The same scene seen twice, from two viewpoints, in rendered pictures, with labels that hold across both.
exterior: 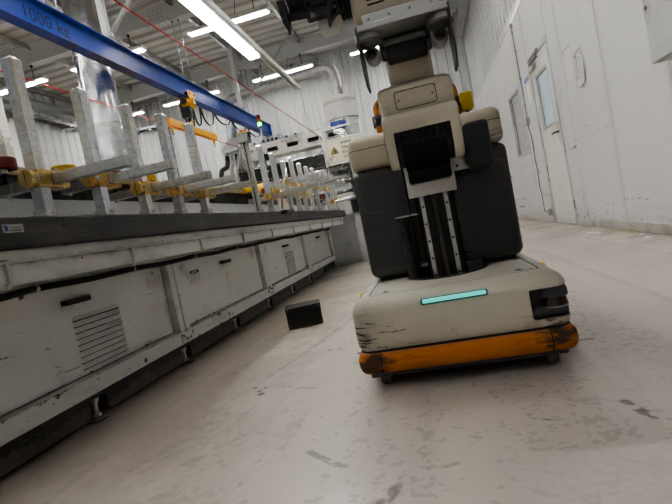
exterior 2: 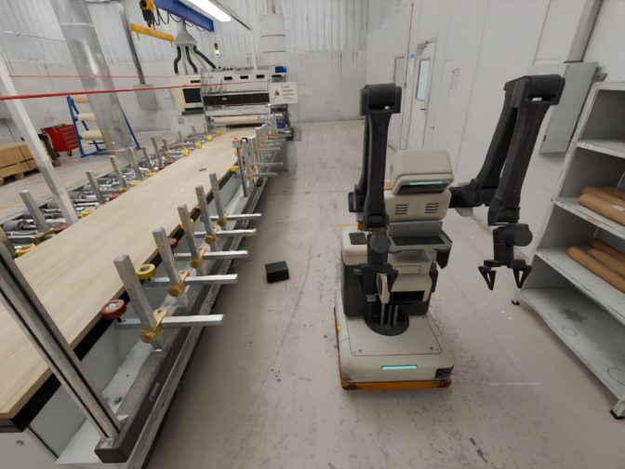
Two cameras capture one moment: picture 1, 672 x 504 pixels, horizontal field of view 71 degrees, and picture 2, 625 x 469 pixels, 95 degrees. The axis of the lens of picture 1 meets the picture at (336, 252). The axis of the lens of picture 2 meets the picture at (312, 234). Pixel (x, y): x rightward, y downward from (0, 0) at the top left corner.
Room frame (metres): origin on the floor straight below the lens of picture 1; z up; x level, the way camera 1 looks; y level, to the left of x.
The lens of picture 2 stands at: (0.43, 0.30, 1.65)
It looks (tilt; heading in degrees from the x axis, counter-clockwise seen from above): 29 degrees down; 350
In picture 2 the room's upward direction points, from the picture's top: 3 degrees counter-clockwise
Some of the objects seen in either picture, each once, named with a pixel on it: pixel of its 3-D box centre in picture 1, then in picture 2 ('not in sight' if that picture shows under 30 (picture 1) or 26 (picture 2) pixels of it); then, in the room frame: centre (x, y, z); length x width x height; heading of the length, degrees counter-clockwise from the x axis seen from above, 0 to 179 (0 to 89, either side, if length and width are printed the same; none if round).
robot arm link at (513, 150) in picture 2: not in sight; (518, 158); (1.16, -0.49, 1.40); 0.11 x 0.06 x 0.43; 78
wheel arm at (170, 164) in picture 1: (117, 178); (191, 281); (1.63, 0.68, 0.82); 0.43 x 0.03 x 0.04; 78
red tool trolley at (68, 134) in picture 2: not in sight; (63, 140); (10.36, 5.67, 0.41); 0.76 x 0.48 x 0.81; 175
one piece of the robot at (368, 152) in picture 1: (431, 187); (386, 270); (1.75, -0.39, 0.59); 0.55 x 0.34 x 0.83; 78
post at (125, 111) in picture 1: (137, 166); (193, 246); (1.85, 0.69, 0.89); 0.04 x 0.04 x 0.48; 78
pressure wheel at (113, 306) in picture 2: (4, 176); (117, 315); (1.43, 0.92, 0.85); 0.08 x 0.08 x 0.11
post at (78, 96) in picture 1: (92, 159); (173, 274); (1.60, 0.74, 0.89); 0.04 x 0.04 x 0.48; 78
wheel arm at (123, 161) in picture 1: (63, 177); (169, 322); (1.39, 0.73, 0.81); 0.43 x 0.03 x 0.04; 78
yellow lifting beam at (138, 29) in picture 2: (193, 129); (154, 33); (8.34, 2.01, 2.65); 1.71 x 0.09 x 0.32; 168
